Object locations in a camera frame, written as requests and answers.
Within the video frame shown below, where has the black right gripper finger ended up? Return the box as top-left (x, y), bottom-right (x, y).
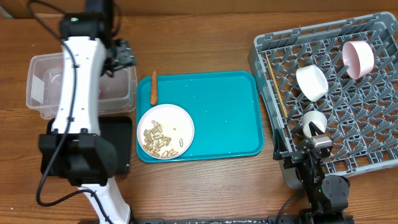
top-left (273, 129), bottom-right (291, 161)
top-left (308, 121), bottom-right (324, 137)

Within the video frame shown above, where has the white cup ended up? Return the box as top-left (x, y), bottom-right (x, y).
top-left (302, 111), bottom-right (327, 138)

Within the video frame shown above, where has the carrot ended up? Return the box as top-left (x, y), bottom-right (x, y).
top-left (150, 70), bottom-right (158, 106)

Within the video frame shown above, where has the white bowl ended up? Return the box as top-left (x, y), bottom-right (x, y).
top-left (295, 65), bottom-right (328, 102)

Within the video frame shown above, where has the wooden chopstick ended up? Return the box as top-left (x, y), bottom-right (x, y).
top-left (265, 54), bottom-right (288, 119)

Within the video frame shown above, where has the pink bowl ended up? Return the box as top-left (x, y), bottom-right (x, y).
top-left (342, 40), bottom-right (374, 80)

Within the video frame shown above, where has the red snack wrapper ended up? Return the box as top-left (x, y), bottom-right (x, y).
top-left (99, 90), bottom-right (111, 100)

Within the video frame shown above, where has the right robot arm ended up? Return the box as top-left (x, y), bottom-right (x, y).
top-left (268, 121), bottom-right (354, 224)

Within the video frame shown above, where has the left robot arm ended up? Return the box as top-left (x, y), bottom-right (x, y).
top-left (38, 1), bottom-right (136, 223)

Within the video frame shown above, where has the clear plastic bin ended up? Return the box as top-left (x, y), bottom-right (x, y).
top-left (25, 53), bottom-right (137, 119)

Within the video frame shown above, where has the grey dish rack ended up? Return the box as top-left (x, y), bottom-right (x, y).
top-left (248, 12), bottom-right (397, 177)

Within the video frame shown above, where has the teal plastic tray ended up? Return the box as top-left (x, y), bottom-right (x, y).
top-left (136, 70), bottom-right (266, 164)

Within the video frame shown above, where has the black tray bin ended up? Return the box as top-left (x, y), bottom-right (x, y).
top-left (49, 116), bottom-right (133, 179)

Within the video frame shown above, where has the pink plate with peanuts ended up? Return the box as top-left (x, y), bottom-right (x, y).
top-left (136, 104), bottom-right (195, 161)

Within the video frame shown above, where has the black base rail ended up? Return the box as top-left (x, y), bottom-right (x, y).
top-left (77, 214), bottom-right (355, 224)

